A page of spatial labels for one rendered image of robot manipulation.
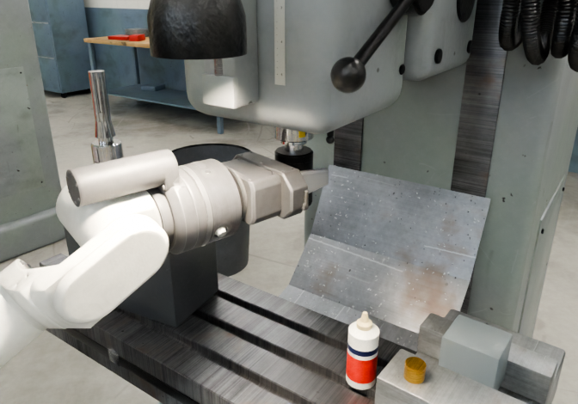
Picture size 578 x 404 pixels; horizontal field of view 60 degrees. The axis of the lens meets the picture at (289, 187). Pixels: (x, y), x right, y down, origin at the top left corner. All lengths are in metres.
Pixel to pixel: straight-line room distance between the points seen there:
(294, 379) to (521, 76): 0.57
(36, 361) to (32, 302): 1.99
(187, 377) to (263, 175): 0.33
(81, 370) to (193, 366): 1.60
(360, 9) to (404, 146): 0.49
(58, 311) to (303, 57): 0.30
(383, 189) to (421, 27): 0.43
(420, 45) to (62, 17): 7.36
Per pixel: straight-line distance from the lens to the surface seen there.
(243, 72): 0.49
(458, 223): 0.94
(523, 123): 0.89
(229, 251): 2.70
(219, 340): 0.80
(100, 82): 0.83
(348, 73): 0.42
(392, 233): 0.97
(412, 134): 0.95
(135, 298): 0.86
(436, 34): 0.64
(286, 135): 0.59
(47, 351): 2.49
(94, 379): 2.28
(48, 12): 7.76
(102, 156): 0.84
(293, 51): 0.48
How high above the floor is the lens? 1.45
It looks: 21 degrees down
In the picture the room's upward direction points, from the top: straight up
